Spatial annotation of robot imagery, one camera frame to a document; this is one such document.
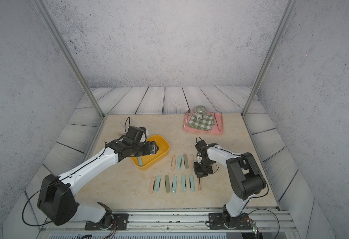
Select green checkered cloth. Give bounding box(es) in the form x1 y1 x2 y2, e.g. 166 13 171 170
188 114 215 131

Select striped ceramic cup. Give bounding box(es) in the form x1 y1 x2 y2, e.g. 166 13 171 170
193 106 207 121

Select aluminium rail base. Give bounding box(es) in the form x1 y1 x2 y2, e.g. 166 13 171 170
37 208 300 239

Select pink folding fruit knife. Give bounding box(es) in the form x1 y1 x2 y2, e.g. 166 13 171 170
170 155 177 170

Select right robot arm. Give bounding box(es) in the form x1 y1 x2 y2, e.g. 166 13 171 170
193 140 267 229

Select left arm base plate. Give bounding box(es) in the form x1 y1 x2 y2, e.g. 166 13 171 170
84 213 129 231

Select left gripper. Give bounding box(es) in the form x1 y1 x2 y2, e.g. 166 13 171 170
131 140 161 156

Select teal knife in box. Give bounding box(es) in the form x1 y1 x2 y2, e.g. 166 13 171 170
138 156 144 167

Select right aluminium frame post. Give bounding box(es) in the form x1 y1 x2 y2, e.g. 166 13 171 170
242 0 298 118

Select pink plastic tray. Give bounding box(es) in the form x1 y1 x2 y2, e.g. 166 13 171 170
182 111 224 134

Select teal folding fruit knife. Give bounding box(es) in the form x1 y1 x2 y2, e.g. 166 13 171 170
154 175 161 192

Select left aluminium frame post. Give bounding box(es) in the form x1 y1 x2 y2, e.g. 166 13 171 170
32 0 105 119

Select pink handled spoon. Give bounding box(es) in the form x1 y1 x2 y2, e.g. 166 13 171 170
183 110 191 128

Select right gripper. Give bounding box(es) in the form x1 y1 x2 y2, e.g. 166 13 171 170
193 160 213 177

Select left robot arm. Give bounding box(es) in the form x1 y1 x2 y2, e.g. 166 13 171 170
37 139 159 229

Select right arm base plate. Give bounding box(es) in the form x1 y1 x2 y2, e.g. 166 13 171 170
205 213 252 230

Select clear plastic cup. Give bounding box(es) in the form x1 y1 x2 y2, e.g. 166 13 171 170
120 117 133 131

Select aluminium frame post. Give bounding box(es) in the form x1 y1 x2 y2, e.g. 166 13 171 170
242 0 298 118
32 0 105 119

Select yellow plastic storage box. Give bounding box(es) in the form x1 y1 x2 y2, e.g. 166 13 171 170
131 134 170 171

